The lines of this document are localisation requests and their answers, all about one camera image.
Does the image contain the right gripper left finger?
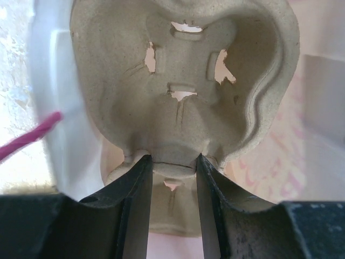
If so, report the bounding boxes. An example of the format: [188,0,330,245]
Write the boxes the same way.
[1,155,153,258]

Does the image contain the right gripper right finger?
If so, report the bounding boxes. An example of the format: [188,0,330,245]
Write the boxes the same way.
[196,155,344,258]

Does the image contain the single cardboard cup carrier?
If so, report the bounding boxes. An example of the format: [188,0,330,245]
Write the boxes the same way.
[70,1,300,237]

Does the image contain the brown paper bag pink handles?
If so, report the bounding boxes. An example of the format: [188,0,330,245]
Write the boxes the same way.
[0,0,345,259]

